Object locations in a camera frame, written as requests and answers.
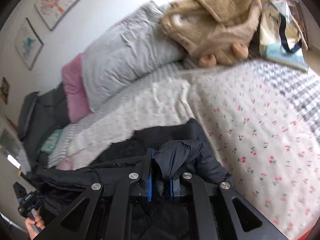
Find blue bird picture frame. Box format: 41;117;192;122
14;17;44;70

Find cream and blue tote bag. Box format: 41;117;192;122
259;0;309;72

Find teal patterned cloth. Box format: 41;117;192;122
40;129;63;154

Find person's left hand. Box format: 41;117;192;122
24;211;45;240

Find tan fleece garment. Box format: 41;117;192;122
161;0;277;68

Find black quilted puffer jacket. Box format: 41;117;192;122
32;119;233;239

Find pink pillow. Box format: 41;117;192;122
62;53;91;123

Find grey white pillow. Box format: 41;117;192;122
81;2;186;111

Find cherry print white duvet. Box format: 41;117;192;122
48;60;319;239

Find dark grey bedside cushion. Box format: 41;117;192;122
17;84;70;167

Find tree picture frame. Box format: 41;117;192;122
34;0;80;31

